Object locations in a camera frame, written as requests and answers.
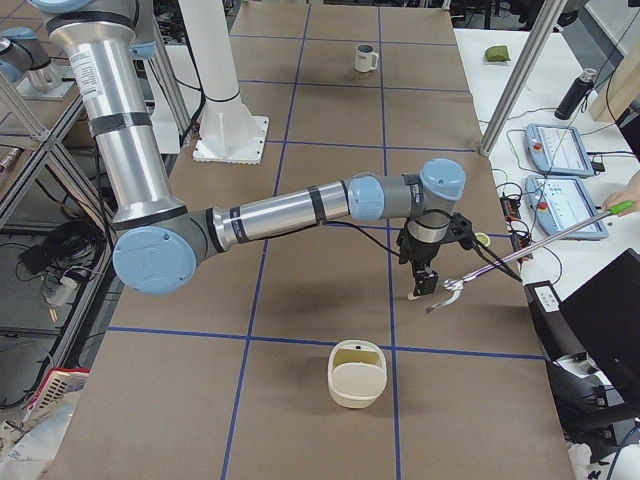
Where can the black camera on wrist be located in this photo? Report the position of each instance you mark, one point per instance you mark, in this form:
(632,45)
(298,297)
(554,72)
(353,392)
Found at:
(461,231)

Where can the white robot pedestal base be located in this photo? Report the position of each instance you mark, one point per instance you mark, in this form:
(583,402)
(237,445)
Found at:
(228,132)

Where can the aluminium frame rack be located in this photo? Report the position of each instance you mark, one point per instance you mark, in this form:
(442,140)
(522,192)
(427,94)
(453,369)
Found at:
(35,335)

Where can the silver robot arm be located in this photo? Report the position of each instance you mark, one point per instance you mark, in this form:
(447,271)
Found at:
(27,65)
(165,230)

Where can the person's bare hand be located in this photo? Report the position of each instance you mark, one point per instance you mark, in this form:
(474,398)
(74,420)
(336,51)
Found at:
(631,193)

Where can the cream plastic basket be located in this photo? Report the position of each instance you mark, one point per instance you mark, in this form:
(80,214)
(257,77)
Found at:
(356,373)

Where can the green bean bag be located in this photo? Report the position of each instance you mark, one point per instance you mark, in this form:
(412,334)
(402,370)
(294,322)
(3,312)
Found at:
(497,54)

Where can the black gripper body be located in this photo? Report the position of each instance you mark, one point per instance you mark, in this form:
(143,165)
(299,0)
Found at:
(419,255)

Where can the metal reacher grabber tool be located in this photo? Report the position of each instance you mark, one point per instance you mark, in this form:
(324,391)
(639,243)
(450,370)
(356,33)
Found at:
(457,285)

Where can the upper blue teach pendant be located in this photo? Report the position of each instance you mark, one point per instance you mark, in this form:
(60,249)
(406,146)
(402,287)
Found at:
(557,150)

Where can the black cable hub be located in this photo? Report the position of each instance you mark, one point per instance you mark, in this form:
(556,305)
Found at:
(519,240)
(510,208)

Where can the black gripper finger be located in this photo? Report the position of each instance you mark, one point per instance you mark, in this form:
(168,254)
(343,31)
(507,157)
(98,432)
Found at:
(427,281)
(417,291)

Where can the blue teach pendant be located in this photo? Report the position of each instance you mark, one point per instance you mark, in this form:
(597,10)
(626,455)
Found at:
(557,150)
(558,202)

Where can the black computer monitor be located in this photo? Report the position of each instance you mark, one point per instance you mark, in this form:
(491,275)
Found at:
(604,316)

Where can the aluminium frame post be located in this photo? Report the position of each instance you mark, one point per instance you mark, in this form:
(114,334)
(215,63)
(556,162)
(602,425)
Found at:
(535,43)

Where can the black water bottle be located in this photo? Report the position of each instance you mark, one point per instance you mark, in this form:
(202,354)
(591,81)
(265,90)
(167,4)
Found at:
(577,92)

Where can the white mug grey inside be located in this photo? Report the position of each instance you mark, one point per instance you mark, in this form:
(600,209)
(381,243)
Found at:
(366,58)

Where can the black monitor stand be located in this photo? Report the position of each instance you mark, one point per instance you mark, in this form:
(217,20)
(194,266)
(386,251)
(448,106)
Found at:
(578,387)

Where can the lower blue teach pendant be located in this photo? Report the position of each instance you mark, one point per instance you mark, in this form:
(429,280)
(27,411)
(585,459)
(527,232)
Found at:
(558,202)

